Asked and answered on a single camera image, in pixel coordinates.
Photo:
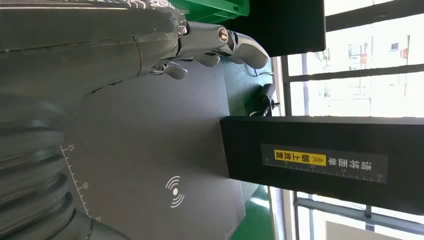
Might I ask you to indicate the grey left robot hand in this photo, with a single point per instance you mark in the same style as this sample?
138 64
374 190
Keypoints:
82 43

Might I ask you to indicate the black inbound scanner machine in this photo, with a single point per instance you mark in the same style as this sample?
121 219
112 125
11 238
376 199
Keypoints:
149 132

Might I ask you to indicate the green plastic crate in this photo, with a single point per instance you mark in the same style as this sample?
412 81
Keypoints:
205 8

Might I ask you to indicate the small black device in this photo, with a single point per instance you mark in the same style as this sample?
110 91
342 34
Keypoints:
266 97

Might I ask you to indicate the black laptop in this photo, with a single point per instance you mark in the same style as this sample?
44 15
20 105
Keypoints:
285 26

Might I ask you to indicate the ruler label with yellow strip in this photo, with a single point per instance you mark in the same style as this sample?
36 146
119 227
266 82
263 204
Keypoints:
331 164

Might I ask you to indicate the black window frame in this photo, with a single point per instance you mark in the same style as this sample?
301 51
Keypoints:
364 71

